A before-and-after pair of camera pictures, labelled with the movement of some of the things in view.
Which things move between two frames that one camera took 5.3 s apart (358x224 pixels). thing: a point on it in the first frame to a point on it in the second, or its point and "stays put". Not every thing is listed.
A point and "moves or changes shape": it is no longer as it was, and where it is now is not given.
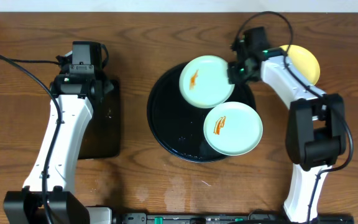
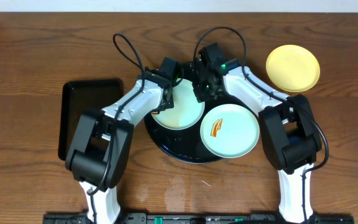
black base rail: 228,218 stays put
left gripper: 81,69 to 169,97
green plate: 233,128 stays put
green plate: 204,81 moves or changes shape
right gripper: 233,77 to 200,94
